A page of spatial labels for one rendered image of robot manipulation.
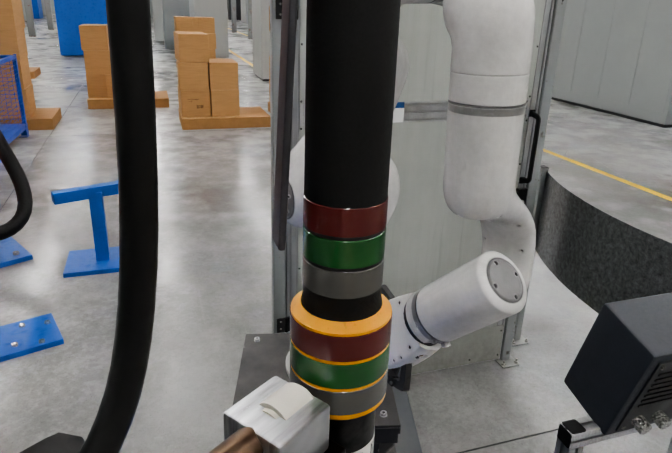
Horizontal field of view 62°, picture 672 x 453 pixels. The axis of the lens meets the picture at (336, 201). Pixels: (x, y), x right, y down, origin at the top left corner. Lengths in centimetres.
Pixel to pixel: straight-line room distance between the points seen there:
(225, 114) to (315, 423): 773
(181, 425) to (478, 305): 199
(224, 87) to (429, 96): 579
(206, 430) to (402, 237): 114
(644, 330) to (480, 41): 51
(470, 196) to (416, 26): 157
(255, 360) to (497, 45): 77
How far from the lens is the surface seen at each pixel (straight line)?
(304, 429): 22
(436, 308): 77
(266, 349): 119
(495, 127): 66
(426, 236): 246
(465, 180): 68
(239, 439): 22
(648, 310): 100
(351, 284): 22
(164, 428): 258
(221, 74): 783
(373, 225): 21
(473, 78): 65
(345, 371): 23
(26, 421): 280
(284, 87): 20
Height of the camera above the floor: 168
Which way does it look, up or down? 20 degrees down
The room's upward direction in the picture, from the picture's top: 2 degrees clockwise
